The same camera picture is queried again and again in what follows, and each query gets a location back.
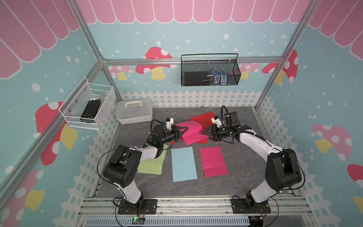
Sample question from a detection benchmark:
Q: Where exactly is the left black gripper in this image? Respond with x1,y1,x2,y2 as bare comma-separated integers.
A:
160,125,188,145

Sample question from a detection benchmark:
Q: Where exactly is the blue paper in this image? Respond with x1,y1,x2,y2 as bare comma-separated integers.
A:
171,147,198,182

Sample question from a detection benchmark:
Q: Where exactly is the magenta paper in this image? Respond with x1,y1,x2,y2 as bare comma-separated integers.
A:
176,121,208,145
199,147,229,177

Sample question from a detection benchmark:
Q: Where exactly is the large green paper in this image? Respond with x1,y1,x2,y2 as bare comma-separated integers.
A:
138,145,169,175

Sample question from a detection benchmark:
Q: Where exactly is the red paper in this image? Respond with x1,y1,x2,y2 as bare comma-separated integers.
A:
197,139,208,144
190,112,216,129

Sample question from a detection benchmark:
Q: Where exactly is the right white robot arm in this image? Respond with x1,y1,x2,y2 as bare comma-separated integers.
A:
201,106,305,214

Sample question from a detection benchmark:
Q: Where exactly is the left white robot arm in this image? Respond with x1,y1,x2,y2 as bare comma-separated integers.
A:
99,119,189,219

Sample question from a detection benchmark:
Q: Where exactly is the white plastic storage box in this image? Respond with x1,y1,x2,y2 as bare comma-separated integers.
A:
115,98,153,125

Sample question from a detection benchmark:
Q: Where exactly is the black box in mesh basket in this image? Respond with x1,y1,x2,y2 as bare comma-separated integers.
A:
181,72,212,87

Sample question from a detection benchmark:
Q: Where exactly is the blue white item in basket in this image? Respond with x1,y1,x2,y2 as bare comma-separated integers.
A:
205,68,227,85

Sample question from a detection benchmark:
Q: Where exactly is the green lit circuit board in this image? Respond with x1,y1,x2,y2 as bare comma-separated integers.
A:
132,217,146,225

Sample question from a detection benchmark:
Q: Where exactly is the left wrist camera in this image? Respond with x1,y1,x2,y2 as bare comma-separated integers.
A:
164,118,174,131

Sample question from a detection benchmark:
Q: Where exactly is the black mesh wall basket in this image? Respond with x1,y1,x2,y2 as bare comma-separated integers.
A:
180,53,241,87

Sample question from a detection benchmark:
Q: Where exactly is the black block in wire basket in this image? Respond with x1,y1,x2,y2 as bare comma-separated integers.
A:
80,99,101,124

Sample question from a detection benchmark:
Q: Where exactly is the white wire wall basket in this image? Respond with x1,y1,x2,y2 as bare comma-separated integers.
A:
59,78,116,130

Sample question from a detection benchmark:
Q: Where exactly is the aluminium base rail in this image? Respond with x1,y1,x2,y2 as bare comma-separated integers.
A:
74,194,318,227

